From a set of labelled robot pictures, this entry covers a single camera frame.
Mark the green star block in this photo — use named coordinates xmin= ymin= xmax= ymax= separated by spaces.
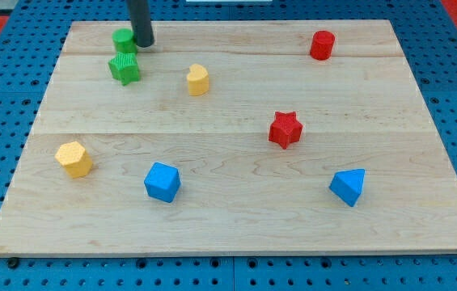
xmin=108 ymin=52 xmax=141 ymax=86

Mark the red star block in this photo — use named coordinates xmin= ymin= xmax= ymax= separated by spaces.
xmin=268 ymin=112 xmax=303 ymax=150

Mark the light wooden board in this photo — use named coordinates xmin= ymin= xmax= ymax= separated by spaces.
xmin=0 ymin=19 xmax=457 ymax=258

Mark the green cylinder block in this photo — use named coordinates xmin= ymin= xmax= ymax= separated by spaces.
xmin=112 ymin=28 xmax=138 ymax=54

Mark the yellow heart block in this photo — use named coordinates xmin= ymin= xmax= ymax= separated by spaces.
xmin=186 ymin=64 xmax=209 ymax=96

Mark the blue cube block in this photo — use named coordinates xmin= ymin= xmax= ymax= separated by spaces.
xmin=144 ymin=162 xmax=181 ymax=203

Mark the yellow hexagon block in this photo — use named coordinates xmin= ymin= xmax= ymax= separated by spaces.
xmin=55 ymin=141 xmax=93 ymax=179

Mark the blue triangular prism block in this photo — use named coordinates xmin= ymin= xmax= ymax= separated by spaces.
xmin=329 ymin=168 xmax=366 ymax=207

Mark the red cylinder block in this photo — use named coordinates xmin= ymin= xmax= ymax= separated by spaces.
xmin=310 ymin=30 xmax=336 ymax=61

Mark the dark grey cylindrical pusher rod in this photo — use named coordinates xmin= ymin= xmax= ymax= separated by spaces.
xmin=126 ymin=0 xmax=154 ymax=48

